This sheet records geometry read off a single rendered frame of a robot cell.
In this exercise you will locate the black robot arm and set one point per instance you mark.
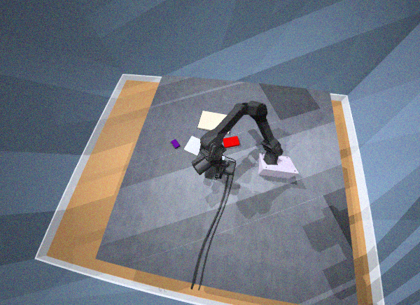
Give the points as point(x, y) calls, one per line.
point(212, 140)

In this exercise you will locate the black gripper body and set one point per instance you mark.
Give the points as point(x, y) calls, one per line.
point(229, 167)

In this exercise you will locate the red rectangular block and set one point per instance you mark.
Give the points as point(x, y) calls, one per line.
point(231, 142)

